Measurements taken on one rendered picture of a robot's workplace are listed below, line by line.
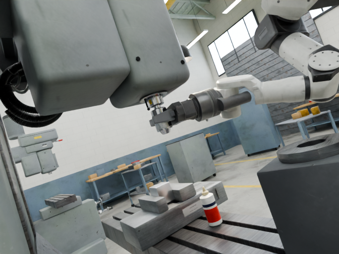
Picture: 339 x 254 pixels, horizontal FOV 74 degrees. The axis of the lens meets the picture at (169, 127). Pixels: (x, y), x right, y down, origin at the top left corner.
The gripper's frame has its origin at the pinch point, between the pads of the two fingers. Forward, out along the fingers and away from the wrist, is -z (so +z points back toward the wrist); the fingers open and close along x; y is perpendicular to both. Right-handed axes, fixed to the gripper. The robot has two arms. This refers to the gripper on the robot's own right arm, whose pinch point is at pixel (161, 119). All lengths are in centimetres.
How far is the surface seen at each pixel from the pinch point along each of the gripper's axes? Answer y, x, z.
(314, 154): 14.0, 40.6, 6.3
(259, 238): 33.5, 16.6, 7.7
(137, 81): -8.9, 11.6, -5.1
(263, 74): -104, -627, 574
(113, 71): -11.2, 15.8, -10.3
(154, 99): -5.6, 2.3, -0.6
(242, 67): -169, -695, 552
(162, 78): -8.7, 9.7, 1.4
